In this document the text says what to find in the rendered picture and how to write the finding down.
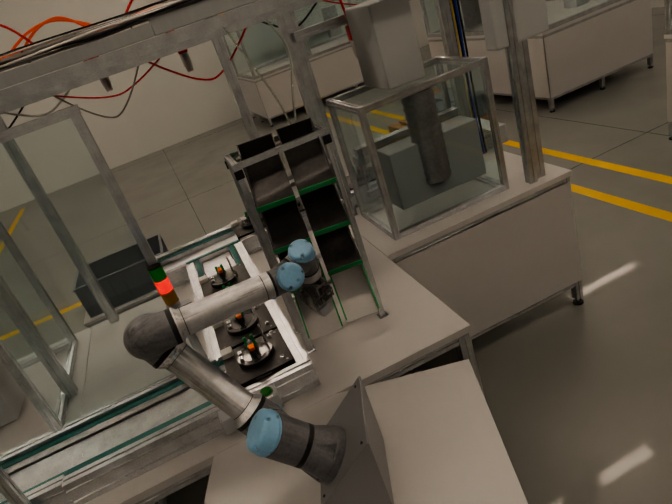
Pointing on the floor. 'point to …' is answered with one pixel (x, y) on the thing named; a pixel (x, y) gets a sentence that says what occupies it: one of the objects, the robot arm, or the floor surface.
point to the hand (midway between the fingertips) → (317, 300)
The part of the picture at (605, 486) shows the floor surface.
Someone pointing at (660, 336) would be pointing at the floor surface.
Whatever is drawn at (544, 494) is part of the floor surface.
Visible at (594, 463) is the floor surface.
